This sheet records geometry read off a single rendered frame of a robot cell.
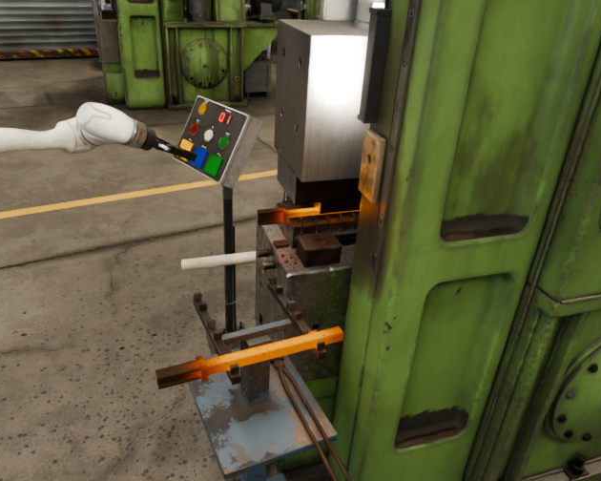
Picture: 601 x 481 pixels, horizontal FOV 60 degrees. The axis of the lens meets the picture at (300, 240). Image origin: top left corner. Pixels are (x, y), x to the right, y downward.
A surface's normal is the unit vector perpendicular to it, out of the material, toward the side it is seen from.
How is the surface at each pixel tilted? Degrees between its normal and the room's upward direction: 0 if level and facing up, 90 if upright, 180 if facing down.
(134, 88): 90
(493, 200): 89
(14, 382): 0
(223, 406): 0
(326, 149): 90
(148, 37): 90
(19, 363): 0
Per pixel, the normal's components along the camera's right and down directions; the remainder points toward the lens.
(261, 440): 0.06, -0.87
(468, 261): 0.31, 0.48
